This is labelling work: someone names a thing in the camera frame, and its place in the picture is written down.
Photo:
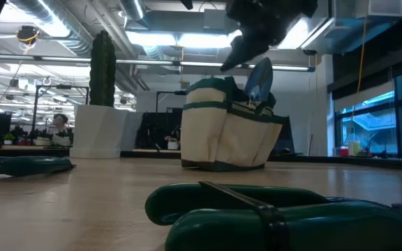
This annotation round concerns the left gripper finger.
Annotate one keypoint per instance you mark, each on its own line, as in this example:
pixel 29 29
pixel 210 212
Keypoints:
pixel 246 50

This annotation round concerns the beige green-trimmed gardening bag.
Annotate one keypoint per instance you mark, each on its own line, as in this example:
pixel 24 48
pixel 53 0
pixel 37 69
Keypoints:
pixel 215 132

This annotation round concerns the grey ceiling junction box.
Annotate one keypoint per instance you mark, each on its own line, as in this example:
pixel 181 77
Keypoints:
pixel 214 19

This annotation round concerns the bright ceiling light panel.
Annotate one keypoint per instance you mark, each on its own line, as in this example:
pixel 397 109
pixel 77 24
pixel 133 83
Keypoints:
pixel 187 39

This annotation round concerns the black tubular rig stand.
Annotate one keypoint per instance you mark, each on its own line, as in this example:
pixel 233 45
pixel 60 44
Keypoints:
pixel 37 111
pixel 171 92

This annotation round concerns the black office partition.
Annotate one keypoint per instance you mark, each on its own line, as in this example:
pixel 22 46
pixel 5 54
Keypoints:
pixel 159 129

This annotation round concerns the small white cup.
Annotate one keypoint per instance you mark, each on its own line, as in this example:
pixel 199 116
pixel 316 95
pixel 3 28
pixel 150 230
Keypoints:
pixel 172 144

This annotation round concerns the blue-lit glass window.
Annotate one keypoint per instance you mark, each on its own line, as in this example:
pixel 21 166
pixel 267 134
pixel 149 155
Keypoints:
pixel 372 122

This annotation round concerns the tall green cactus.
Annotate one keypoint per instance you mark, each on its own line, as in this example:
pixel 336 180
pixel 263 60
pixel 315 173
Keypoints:
pixel 102 69

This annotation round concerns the yellow-green plastic container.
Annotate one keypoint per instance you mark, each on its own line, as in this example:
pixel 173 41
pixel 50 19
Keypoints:
pixel 354 148

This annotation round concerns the white hexagonal plant pot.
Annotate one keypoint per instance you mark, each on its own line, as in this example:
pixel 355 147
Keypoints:
pixel 96 129

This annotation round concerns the long ceiling light bar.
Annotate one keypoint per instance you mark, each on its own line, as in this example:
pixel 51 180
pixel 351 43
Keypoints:
pixel 65 59

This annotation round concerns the person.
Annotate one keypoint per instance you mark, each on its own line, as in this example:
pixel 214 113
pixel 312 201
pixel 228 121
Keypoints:
pixel 60 127

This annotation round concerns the small potted green plant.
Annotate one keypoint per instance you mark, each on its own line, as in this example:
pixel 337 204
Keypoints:
pixel 8 138

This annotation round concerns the white ceiling duct box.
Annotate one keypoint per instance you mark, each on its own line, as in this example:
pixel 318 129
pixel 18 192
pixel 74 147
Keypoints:
pixel 379 7

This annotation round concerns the silver ventilation duct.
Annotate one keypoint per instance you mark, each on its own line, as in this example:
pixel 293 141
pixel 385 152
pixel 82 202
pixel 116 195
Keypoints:
pixel 58 24
pixel 133 8

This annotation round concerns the black aluminium table frame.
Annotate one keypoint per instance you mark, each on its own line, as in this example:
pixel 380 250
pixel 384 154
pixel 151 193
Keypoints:
pixel 152 153

